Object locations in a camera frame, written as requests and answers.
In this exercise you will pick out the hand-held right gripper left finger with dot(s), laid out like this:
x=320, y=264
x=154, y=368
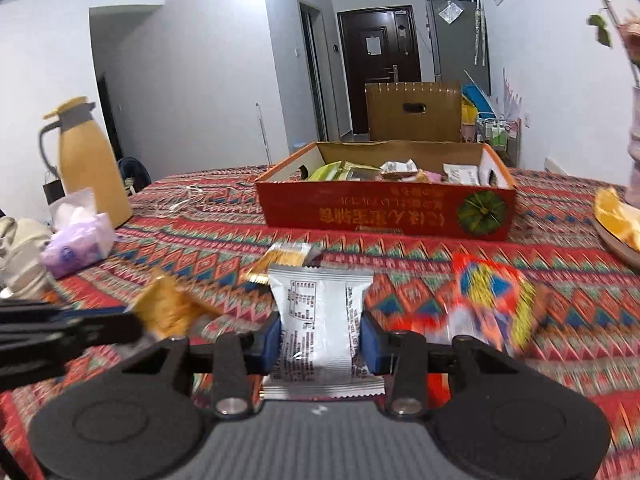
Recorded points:
x=272, y=342

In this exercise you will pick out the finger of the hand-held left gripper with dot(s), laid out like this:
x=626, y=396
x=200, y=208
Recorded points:
x=60, y=332

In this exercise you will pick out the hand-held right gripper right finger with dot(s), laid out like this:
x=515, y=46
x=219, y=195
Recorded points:
x=370, y=345

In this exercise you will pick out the silver snack packet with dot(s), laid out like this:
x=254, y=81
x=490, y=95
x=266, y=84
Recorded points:
x=315, y=320

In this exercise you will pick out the golden snack packet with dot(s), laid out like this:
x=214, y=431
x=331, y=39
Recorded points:
x=167, y=305

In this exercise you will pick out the orange cardboard box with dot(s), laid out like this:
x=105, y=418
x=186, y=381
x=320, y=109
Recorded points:
x=350, y=210

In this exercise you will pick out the stack of yellow snack packets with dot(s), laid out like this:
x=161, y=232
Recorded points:
x=335, y=172

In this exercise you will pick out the pink snack packet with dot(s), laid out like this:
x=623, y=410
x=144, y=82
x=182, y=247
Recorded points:
x=433, y=176

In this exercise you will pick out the yellow biscuit packet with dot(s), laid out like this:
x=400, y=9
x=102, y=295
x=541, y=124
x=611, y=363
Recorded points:
x=280, y=257

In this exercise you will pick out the beige cloth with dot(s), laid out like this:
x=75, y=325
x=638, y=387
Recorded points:
x=22, y=255

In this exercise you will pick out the purple tissue pack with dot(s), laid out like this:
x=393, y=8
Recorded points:
x=75, y=245

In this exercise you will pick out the red colourful snack packet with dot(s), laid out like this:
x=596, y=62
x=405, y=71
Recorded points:
x=495, y=295

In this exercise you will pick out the small black paper bag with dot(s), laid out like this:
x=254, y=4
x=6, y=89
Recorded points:
x=51, y=190

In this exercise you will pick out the yellow thermos jug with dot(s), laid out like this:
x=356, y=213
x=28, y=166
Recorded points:
x=87, y=170

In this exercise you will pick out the orange snack packet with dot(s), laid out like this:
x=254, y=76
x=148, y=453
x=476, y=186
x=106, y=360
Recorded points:
x=407, y=178

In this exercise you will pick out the dark bag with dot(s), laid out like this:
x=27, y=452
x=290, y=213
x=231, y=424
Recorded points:
x=134, y=172

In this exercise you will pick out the white and brown snack packet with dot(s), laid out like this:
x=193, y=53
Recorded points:
x=398, y=166

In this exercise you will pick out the white mop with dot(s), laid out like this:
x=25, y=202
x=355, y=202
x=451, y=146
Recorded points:
x=263, y=130

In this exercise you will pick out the brown chair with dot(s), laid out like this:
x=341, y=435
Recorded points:
x=395, y=120

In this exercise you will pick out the storage trolley with bottles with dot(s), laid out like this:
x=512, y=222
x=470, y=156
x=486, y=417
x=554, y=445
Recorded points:
x=497, y=135

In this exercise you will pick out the dark entrance door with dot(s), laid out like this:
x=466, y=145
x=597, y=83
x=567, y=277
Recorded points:
x=365, y=85

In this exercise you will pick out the blue plastic object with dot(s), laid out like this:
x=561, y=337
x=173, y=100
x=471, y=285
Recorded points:
x=477, y=100

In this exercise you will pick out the plate of orange slices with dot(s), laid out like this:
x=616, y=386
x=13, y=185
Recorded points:
x=620, y=220

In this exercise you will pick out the transparent pink plastic bag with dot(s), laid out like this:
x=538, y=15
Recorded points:
x=511, y=97

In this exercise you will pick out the grey refrigerator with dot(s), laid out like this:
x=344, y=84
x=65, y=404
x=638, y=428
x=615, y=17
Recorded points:
x=455, y=45

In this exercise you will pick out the white folded umbrella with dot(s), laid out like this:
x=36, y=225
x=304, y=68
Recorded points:
x=480, y=30

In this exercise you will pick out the dried pink flowers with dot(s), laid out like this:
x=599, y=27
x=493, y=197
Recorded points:
x=600, y=22

